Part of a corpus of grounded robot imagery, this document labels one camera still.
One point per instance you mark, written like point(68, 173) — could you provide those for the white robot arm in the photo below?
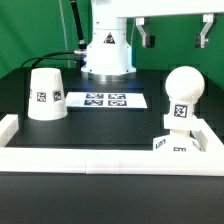
point(109, 56)

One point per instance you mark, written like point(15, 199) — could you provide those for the white lamp shade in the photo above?
point(46, 100)

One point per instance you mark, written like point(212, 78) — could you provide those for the white lamp bulb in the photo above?
point(184, 86)

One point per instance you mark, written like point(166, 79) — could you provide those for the white lamp base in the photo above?
point(179, 138)

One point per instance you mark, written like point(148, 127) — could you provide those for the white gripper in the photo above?
point(151, 8)

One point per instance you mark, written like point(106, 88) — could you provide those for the white U-shaped border frame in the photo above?
point(208, 162)

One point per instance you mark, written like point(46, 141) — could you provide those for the white marker sheet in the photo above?
point(106, 100)

